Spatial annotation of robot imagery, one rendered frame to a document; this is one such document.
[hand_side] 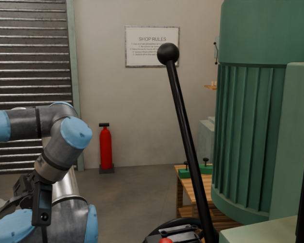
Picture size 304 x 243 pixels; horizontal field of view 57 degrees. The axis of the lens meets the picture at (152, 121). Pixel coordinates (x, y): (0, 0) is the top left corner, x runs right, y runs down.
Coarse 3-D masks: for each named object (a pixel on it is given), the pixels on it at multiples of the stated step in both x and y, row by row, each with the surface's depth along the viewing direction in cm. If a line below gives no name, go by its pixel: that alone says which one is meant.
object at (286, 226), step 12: (240, 228) 21; (252, 228) 21; (264, 228) 21; (276, 228) 21; (288, 228) 21; (228, 240) 20; (240, 240) 20; (252, 240) 20; (264, 240) 20; (276, 240) 20; (288, 240) 20
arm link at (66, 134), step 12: (60, 120) 79; (72, 120) 76; (60, 132) 74; (72, 132) 73; (84, 132) 76; (48, 144) 76; (60, 144) 73; (72, 144) 73; (84, 144) 76; (48, 156) 74; (60, 156) 74; (72, 156) 75; (60, 168) 76
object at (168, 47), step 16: (160, 48) 42; (176, 48) 42; (176, 80) 41; (176, 96) 40; (176, 112) 40; (192, 144) 37; (192, 160) 37; (192, 176) 36; (208, 208) 35; (208, 224) 34; (208, 240) 33
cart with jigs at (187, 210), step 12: (180, 168) 223; (204, 168) 211; (180, 180) 205; (204, 180) 202; (180, 192) 228; (192, 192) 185; (180, 204) 231; (192, 204) 174; (180, 216) 234; (192, 216) 183; (216, 216) 215; (216, 228) 201; (228, 228) 202; (204, 240) 191
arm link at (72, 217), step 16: (64, 192) 104; (64, 208) 97; (80, 208) 99; (64, 224) 93; (80, 224) 95; (96, 224) 97; (48, 240) 90; (64, 240) 91; (80, 240) 93; (96, 240) 97
